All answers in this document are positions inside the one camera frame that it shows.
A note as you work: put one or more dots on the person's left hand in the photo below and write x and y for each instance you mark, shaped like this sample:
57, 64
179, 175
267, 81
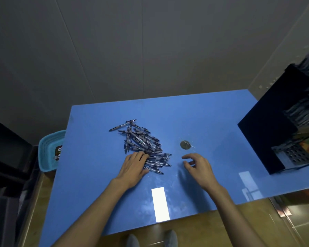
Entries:
132, 172

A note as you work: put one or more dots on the person's right hand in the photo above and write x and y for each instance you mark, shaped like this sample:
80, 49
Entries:
204, 172

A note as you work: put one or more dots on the pile of grey pens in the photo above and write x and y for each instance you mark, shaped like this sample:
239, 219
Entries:
141, 141

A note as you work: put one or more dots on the black tiered pen display stand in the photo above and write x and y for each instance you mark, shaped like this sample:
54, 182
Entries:
267, 126

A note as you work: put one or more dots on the person's left forearm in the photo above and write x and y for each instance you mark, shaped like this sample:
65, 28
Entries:
87, 216

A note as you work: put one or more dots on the person's right forearm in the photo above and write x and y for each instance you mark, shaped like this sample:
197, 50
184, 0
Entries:
237, 221

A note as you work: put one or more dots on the person's left grey shoe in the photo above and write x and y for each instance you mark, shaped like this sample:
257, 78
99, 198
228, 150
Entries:
132, 240

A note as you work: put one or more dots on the person's grey shoe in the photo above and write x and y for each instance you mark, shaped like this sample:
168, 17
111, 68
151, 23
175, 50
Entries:
171, 237
132, 240

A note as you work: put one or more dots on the person's right grey shoe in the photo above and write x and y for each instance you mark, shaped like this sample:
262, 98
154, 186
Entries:
171, 237

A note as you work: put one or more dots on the small round metal disc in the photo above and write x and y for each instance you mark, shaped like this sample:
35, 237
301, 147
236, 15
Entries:
185, 145

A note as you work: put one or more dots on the blue table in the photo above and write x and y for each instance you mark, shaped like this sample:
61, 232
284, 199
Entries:
208, 113

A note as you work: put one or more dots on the blue plastic basket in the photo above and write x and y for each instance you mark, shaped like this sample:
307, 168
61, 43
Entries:
45, 151

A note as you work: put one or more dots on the black shelf unit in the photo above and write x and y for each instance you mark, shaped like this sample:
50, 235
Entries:
7, 190

